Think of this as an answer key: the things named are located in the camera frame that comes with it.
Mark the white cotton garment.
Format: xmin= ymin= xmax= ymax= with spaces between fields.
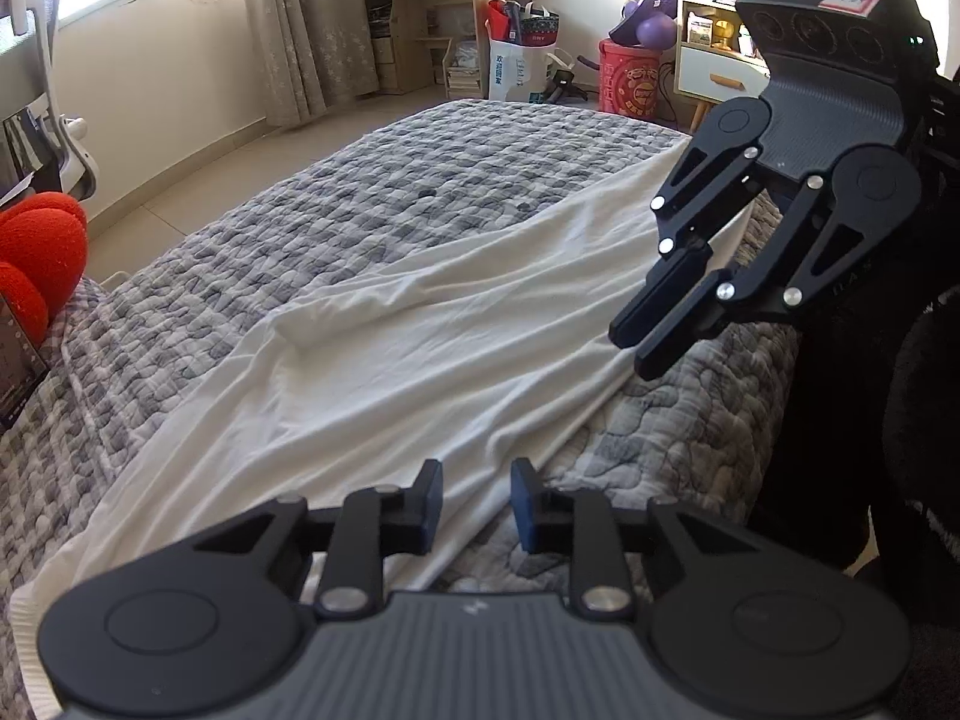
xmin=8 ymin=148 xmax=680 ymax=718

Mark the white wooden side cabinet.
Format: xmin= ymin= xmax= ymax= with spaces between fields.
xmin=674 ymin=0 xmax=770 ymax=132

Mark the red round storage bucket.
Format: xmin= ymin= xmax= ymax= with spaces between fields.
xmin=599 ymin=39 xmax=661 ymax=121

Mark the purple plush toy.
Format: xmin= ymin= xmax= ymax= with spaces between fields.
xmin=608 ymin=0 xmax=679 ymax=52

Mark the grey checkered quilted bedspread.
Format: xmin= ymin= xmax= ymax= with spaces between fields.
xmin=0 ymin=97 xmax=797 ymax=720

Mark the white paper shopping bag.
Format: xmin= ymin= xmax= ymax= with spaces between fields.
xmin=488 ymin=39 xmax=555 ymax=103

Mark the wooden desk with shelves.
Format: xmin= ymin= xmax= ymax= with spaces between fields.
xmin=364 ymin=0 xmax=527 ymax=99

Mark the smartphone showing video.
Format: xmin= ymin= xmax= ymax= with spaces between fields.
xmin=0 ymin=301 xmax=49 ymax=431

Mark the red flower-shaped plush cushion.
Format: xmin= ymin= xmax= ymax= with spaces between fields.
xmin=0 ymin=192 xmax=88 ymax=346

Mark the beige patterned curtain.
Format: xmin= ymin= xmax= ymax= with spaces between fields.
xmin=244 ymin=0 xmax=379 ymax=128

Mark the white mesh office chair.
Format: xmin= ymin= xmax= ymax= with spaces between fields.
xmin=2 ymin=0 xmax=99 ymax=206

